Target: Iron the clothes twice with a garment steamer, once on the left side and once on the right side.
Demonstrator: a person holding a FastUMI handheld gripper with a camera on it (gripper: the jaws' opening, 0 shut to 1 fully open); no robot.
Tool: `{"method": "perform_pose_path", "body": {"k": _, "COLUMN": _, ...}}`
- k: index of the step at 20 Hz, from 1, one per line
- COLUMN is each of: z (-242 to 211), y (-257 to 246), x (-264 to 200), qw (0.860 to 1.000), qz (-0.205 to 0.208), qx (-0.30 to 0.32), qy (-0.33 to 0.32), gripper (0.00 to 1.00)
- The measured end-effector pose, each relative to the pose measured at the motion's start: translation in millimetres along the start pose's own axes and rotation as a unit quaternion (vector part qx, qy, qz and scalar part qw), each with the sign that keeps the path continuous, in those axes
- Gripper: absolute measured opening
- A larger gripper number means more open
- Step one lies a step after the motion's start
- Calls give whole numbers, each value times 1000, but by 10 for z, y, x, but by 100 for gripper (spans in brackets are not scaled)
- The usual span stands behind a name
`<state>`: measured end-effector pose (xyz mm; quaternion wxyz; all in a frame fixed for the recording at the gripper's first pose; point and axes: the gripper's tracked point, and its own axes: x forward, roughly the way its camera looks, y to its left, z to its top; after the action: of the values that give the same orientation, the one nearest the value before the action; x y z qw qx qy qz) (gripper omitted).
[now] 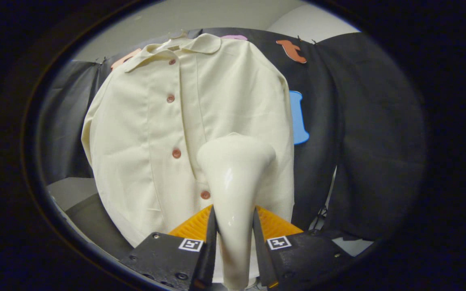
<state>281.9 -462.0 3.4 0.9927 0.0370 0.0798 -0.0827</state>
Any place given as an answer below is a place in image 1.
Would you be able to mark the cream button-up shirt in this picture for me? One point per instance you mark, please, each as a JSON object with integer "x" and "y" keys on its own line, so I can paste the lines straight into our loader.
{"x": 136, "y": 133}

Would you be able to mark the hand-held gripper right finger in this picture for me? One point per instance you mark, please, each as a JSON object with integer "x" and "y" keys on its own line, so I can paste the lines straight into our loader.
{"x": 262, "y": 258}

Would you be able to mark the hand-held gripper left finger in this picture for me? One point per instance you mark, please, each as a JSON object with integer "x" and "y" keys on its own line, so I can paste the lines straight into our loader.
{"x": 210, "y": 258}

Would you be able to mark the black backdrop cloth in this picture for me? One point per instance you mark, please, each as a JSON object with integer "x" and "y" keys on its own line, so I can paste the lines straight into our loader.
{"x": 378, "y": 141}

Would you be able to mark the cream garment steamer head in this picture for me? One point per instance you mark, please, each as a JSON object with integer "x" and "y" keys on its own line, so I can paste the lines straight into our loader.
{"x": 235, "y": 169}

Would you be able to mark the grey drawer cabinet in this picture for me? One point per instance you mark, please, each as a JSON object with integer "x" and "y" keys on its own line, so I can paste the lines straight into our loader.
{"x": 95, "y": 226}

